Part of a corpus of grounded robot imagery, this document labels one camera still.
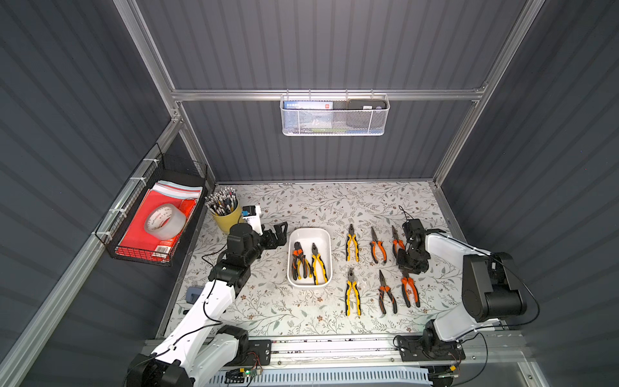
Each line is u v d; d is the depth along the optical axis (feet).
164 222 2.21
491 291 1.52
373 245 3.18
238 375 2.32
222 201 2.97
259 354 2.42
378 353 2.43
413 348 2.42
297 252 3.07
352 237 3.25
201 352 1.78
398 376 2.32
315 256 3.06
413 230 2.48
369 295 2.78
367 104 2.84
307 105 2.91
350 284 2.83
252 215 2.23
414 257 2.55
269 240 2.28
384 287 2.82
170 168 3.07
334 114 2.85
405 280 2.86
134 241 2.22
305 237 3.22
